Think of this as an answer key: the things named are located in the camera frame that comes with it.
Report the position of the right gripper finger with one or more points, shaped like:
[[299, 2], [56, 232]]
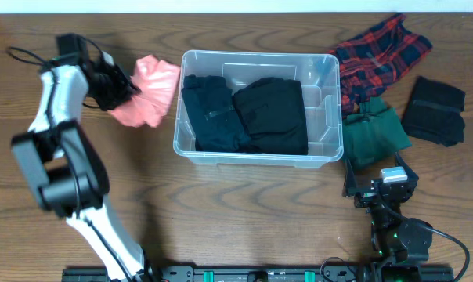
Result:
[[350, 185], [412, 176]]

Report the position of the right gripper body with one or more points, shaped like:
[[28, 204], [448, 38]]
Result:
[[366, 198]]

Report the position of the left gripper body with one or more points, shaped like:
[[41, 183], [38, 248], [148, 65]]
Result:
[[113, 84]]

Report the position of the pink garment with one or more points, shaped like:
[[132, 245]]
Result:
[[157, 81]]

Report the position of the dark navy garment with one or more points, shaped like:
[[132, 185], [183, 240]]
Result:
[[214, 119]]

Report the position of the large black garment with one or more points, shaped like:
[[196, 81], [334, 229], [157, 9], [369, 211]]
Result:
[[272, 111]]

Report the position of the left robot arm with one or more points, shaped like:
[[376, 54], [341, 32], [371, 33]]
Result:
[[61, 167]]

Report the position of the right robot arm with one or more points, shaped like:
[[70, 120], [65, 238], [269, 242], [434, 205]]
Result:
[[403, 243]]

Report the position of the green folded garment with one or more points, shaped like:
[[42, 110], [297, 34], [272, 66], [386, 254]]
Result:
[[373, 134]]

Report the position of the clear plastic storage bin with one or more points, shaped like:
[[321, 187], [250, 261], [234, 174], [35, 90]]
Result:
[[320, 82]]

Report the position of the red plaid flannel garment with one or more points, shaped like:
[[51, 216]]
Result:
[[372, 61]]

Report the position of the black folded garment with strap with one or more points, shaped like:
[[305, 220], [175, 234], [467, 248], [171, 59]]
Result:
[[433, 113]]

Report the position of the black mounting rail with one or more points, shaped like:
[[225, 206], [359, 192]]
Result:
[[326, 273]]

